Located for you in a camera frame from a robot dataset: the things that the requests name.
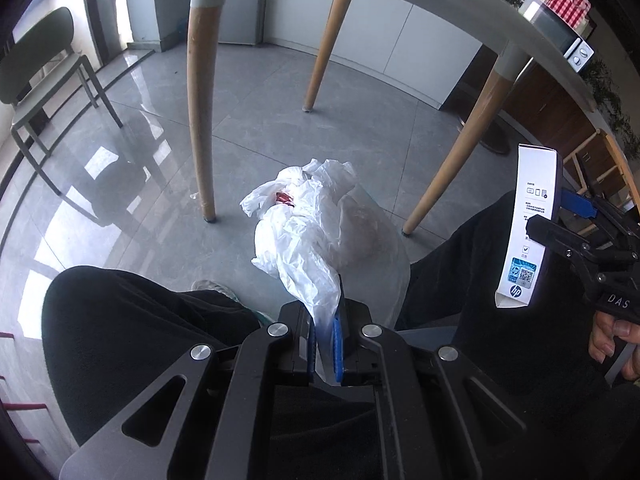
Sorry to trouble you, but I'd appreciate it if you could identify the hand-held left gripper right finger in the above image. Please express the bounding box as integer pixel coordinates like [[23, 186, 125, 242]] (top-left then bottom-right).
[[332, 275, 528, 480]]

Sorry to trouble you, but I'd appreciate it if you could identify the green chair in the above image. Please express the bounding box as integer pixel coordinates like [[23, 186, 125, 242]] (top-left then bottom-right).
[[0, 7, 123, 196]]

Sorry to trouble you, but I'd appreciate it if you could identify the person's left shoe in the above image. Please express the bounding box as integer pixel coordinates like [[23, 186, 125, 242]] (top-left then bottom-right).
[[191, 280, 273, 328]]

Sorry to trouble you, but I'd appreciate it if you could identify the person's right leg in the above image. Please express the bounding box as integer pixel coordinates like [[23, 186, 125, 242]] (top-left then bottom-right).
[[395, 190, 616, 396]]

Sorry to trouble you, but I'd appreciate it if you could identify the dark wood sideboard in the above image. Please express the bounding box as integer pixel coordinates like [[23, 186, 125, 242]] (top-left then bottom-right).
[[440, 45, 640, 201]]

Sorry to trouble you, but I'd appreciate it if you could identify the white plastic bag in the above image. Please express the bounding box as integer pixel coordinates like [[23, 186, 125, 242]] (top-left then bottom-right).
[[240, 158, 361, 386]]

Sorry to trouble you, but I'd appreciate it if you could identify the white microwave with dark door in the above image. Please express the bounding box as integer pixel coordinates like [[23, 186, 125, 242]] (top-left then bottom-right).
[[520, 0, 596, 73]]

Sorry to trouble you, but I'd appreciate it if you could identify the kitchen counter with white cabinets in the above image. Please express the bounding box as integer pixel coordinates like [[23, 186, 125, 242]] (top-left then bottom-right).
[[262, 0, 483, 111]]

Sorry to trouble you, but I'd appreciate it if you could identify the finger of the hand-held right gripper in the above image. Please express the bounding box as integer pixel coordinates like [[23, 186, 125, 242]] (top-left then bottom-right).
[[559, 187, 640, 246], [526, 214, 608, 281]]

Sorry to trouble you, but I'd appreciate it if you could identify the white cardboard box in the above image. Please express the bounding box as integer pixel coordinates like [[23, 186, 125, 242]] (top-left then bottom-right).
[[492, 143, 563, 309]]

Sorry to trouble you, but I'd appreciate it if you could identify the row of potted plants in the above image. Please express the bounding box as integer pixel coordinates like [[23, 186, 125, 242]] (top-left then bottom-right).
[[582, 57, 640, 136]]

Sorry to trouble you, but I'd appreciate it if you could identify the wooden chair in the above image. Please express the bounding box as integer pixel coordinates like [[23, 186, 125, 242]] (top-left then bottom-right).
[[562, 130, 640, 211]]

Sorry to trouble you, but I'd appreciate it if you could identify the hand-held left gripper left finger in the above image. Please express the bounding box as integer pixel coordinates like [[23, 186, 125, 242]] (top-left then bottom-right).
[[62, 300, 317, 480]]

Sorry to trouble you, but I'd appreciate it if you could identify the red checkered bag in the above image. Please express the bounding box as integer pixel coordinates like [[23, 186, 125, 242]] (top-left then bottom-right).
[[545, 0, 593, 28]]

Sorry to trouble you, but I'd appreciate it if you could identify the person's right hand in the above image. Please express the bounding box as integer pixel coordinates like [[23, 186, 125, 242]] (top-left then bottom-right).
[[589, 310, 640, 383]]

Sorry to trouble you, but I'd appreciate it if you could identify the person's left leg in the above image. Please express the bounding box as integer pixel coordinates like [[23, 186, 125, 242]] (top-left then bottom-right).
[[42, 265, 281, 448]]

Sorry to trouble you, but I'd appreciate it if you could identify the person's leg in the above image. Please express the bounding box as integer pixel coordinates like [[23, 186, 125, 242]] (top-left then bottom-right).
[[395, 190, 616, 396], [42, 265, 281, 448]]

